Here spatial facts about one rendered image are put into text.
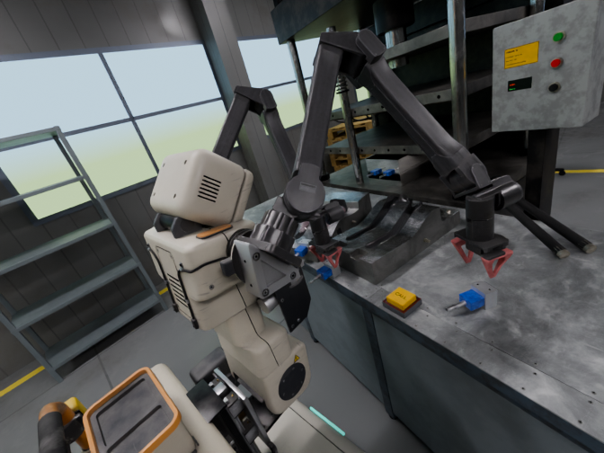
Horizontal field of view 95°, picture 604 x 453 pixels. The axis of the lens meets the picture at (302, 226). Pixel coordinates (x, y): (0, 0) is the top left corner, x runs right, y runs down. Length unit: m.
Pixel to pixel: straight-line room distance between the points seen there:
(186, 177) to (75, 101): 2.84
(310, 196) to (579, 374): 0.64
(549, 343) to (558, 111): 0.90
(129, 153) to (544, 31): 3.19
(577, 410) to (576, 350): 0.14
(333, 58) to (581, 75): 0.96
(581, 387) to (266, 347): 0.65
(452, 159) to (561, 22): 0.82
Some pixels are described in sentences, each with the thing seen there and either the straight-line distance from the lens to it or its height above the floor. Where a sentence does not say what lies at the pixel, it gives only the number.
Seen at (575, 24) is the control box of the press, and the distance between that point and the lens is 1.43.
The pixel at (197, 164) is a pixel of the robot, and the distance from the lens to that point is 0.59.
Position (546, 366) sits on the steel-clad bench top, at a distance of 0.82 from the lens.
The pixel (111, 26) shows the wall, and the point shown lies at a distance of 3.70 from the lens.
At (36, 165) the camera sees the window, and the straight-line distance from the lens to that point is 3.29.
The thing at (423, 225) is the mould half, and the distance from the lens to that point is 1.11.
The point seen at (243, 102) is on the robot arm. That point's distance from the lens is 1.02.
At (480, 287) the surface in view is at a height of 0.85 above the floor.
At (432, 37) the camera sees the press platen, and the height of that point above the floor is 1.51.
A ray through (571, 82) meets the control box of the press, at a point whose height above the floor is 1.23.
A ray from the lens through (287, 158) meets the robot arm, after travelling 0.97.
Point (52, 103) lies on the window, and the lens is 3.37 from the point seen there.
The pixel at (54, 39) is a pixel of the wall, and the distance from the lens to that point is 3.54.
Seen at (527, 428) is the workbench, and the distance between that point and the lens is 0.95.
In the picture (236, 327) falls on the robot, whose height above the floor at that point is 0.97.
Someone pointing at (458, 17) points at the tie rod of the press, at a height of 1.54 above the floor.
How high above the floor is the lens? 1.42
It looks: 24 degrees down
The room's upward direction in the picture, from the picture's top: 17 degrees counter-clockwise
